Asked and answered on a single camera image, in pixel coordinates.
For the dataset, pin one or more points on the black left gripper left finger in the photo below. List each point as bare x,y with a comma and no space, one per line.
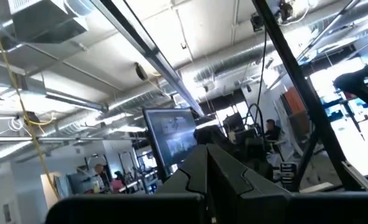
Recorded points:
171,205

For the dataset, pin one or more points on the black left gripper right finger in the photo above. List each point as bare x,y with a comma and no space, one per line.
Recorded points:
249,202

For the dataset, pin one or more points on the black computer monitor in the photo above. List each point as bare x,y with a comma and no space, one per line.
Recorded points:
171,137

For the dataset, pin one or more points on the large dark display screen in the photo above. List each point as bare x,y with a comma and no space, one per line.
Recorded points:
78,183

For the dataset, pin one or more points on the orange curtain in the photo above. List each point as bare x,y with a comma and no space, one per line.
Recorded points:
294,99

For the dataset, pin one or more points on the overhead rig light bar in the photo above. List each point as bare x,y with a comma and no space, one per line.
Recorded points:
152,54

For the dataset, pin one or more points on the grey ceiling air unit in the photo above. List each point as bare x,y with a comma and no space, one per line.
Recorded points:
46,21

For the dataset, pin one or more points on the silver spiral ventilation duct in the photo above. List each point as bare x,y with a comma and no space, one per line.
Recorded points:
134,101

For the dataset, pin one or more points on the grey horizontal ceiling rail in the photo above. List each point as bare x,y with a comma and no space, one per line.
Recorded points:
78,139

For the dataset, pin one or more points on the white wall panel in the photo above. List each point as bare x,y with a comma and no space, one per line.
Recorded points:
7,213

